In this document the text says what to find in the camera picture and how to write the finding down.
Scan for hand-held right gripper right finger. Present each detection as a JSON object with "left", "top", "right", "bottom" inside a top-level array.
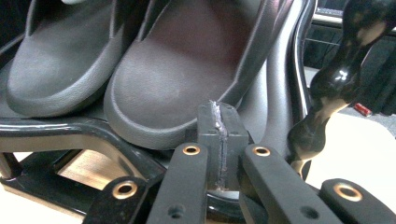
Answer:
[{"left": 218, "top": 101, "right": 250, "bottom": 191}]

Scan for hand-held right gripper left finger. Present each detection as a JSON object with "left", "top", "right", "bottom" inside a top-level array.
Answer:
[{"left": 196, "top": 102, "right": 224, "bottom": 191}]

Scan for black slip-on shoe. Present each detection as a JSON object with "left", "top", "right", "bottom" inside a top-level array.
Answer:
[
  {"left": 5, "top": 0, "right": 138, "bottom": 119},
  {"left": 103, "top": 0, "right": 295, "bottom": 151}
]

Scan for small red object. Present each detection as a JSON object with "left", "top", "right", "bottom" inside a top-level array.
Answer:
[{"left": 354, "top": 102, "right": 374, "bottom": 118}]

